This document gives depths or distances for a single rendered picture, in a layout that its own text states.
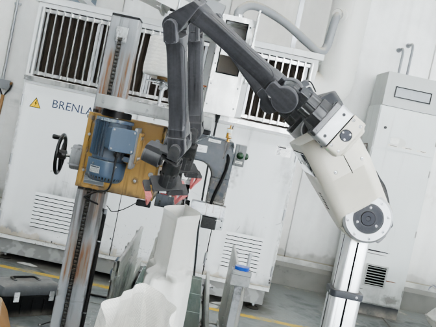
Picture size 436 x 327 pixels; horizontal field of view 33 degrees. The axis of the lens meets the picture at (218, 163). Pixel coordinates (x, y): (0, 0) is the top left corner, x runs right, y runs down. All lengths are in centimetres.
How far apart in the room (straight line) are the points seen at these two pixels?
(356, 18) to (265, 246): 201
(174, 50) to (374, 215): 81
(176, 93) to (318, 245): 516
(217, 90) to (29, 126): 157
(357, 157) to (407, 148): 443
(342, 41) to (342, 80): 31
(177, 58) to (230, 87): 311
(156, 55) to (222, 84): 243
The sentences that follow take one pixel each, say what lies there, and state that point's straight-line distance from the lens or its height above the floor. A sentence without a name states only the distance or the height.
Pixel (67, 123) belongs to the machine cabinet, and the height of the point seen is 116.
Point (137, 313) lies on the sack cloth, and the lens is 130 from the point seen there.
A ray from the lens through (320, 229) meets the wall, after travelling 720.
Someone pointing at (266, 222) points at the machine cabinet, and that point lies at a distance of 582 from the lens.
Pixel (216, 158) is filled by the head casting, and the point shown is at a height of 125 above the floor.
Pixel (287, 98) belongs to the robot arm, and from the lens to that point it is 207.
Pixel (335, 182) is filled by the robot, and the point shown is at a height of 129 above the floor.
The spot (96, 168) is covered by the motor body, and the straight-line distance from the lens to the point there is 286.
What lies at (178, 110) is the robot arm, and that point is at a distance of 220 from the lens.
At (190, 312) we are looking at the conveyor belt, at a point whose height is 38.
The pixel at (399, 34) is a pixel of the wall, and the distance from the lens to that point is 732.
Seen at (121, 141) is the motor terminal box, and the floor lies 126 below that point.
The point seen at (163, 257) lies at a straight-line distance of 265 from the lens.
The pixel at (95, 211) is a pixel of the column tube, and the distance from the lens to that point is 314.
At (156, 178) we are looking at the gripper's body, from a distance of 236.
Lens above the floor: 139
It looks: 3 degrees down
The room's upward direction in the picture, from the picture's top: 12 degrees clockwise
